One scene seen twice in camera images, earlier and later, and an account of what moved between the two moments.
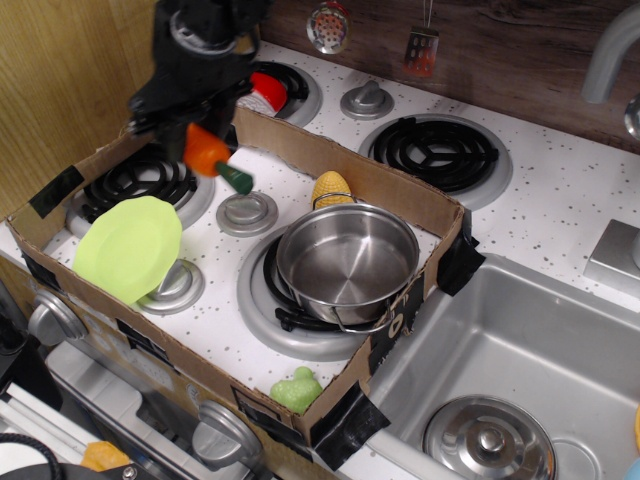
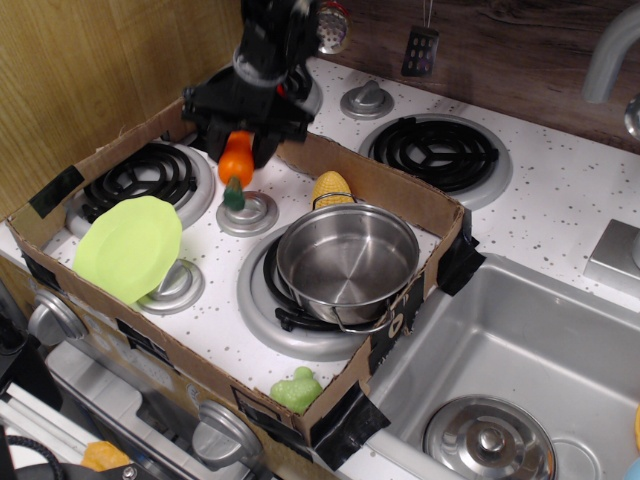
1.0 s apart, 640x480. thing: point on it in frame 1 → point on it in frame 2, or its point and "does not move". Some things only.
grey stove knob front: (179, 291) does not move
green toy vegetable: (298, 393) does not move
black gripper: (190, 88) → (232, 100)
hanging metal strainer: (328, 27) does not move
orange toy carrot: (207, 157) → (236, 167)
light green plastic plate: (130, 247) does not move
